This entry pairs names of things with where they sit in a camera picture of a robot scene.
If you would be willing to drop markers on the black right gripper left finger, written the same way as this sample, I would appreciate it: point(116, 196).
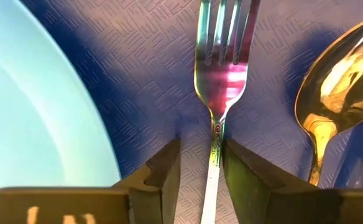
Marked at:
point(76, 205)

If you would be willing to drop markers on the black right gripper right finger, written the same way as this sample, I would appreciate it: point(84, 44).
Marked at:
point(293, 205)

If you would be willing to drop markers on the light blue plate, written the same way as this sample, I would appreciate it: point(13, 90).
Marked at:
point(29, 93)

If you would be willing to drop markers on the gold metal spoon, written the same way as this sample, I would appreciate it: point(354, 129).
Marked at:
point(340, 77)

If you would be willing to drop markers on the iridescent metal fork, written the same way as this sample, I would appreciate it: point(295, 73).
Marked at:
point(220, 84)

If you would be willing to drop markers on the blue plastic tray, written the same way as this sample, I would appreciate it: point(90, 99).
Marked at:
point(138, 62)

